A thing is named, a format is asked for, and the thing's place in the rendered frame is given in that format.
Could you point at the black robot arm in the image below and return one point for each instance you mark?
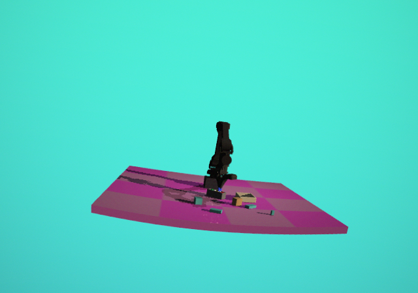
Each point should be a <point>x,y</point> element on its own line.
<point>224,149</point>

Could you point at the orange cube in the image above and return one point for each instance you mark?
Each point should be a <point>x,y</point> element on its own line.
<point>237,201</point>

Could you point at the beige square tray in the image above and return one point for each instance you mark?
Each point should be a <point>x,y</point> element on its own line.
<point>246,197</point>

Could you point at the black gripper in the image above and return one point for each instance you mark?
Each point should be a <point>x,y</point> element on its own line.
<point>221,179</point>

